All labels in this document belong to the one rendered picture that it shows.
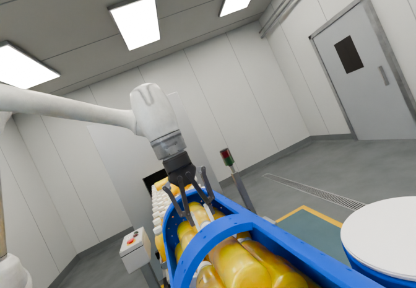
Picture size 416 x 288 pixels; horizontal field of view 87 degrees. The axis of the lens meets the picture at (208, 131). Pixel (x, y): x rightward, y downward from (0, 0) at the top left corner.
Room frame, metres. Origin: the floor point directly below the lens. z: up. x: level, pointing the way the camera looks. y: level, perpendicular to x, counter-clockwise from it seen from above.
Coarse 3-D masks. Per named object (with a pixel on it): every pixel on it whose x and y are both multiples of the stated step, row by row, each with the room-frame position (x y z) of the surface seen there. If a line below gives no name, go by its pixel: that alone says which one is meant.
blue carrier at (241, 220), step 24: (192, 192) 0.80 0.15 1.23; (216, 192) 0.83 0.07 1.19; (168, 216) 0.77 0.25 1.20; (240, 216) 0.46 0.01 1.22; (168, 240) 0.81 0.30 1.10; (192, 240) 0.45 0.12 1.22; (216, 240) 0.40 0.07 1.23; (264, 240) 0.62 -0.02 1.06; (288, 240) 0.34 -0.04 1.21; (168, 264) 0.60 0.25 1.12; (192, 264) 0.39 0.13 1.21; (312, 264) 0.27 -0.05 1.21; (336, 264) 0.27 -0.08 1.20
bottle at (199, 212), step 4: (188, 204) 0.79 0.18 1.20; (192, 204) 0.77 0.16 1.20; (196, 204) 0.76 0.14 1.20; (200, 204) 0.77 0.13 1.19; (192, 208) 0.73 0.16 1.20; (196, 208) 0.71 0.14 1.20; (200, 208) 0.71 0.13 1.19; (204, 208) 0.73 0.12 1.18; (196, 212) 0.68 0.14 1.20; (200, 212) 0.67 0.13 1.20; (204, 212) 0.67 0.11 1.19; (196, 216) 0.66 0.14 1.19; (200, 216) 0.65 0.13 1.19; (204, 216) 0.65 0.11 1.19; (208, 216) 0.65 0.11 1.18; (188, 220) 0.71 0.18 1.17; (200, 220) 0.64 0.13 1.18; (204, 220) 0.63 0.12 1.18; (208, 220) 0.63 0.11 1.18; (200, 224) 0.63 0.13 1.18; (192, 228) 0.66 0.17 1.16; (200, 228) 0.62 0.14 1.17; (196, 232) 0.65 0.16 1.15
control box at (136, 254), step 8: (144, 232) 1.10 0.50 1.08; (136, 240) 0.97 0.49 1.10; (144, 240) 1.00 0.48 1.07; (128, 248) 0.92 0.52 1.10; (136, 248) 0.93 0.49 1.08; (144, 248) 0.94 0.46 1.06; (128, 256) 0.92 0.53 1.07; (136, 256) 0.93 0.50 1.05; (144, 256) 0.93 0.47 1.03; (128, 264) 0.92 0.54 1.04; (136, 264) 0.92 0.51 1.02; (144, 264) 0.93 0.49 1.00; (128, 272) 0.91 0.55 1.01
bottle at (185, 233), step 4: (180, 224) 0.78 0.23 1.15; (184, 224) 0.76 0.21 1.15; (188, 224) 0.75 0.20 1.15; (180, 228) 0.76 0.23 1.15; (184, 228) 0.73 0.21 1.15; (188, 228) 0.72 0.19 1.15; (180, 232) 0.73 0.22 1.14; (184, 232) 0.70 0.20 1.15; (188, 232) 0.68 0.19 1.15; (192, 232) 0.67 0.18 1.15; (180, 236) 0.71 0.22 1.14; (184, 236) 0.67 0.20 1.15; (188, 236) 0.66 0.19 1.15; (192, 236) 0.65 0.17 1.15; (180, 240) 0.69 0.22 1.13; (184, 240) 0.65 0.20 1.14; (188, 240) 0.64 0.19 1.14; (180, 244) 0.69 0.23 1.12; (184, 244) 0.64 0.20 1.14; (184, 248) 0.63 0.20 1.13
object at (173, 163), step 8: (184, 152) 0.59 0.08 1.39; (168, 160) 0.58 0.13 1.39; (176, 160) 0.57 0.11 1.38; (184, 160) 0.58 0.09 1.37; (168, 168) 0.58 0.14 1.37; (176, 168) 0.57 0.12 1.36; (184, 168) 0.60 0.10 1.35; (192, 168) 0.61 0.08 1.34; (168, 176) 0.59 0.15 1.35; (176, 176) 0.60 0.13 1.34; (184, 176) 0.60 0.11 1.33; (176, 184) 0.59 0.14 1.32; (184, 184) 0.60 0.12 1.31
